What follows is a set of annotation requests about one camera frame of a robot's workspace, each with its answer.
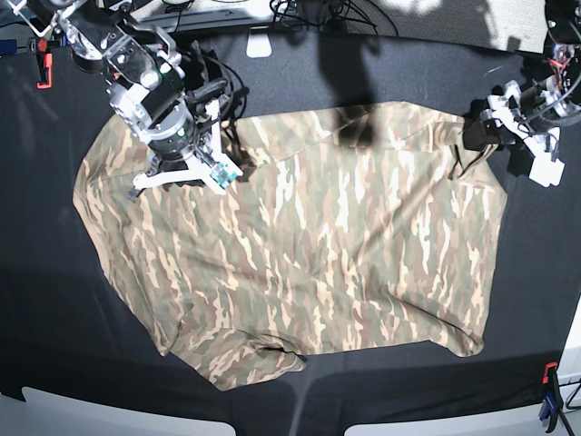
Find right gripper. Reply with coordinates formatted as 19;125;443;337
147;123;254;186

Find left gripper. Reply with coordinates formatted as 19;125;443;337
460;97;541;176

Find camouflage t-shirt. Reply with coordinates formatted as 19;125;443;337
73;102;507;391

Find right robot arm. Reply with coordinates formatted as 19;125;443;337
7;1;243;199

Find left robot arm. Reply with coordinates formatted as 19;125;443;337
462;1;580;187

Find white tape patch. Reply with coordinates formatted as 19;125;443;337
245;28;272;59

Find orange clamp top left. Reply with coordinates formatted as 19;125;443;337
35;39;53;90

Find orange clamp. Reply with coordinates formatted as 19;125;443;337
35;39;53;90
538;362;563;433

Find black table cloth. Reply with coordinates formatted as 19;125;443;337
0;34;581;431

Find orange clamp bottom right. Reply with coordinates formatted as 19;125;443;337
538;362;563;433

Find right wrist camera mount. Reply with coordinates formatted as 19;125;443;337
126;99;244;201

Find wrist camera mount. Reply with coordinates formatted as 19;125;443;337
480;80;565;187
126;99;244;201

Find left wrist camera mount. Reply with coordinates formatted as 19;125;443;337
480;80;565;187

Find black cables on desk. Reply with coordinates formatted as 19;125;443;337
267;0;400;37

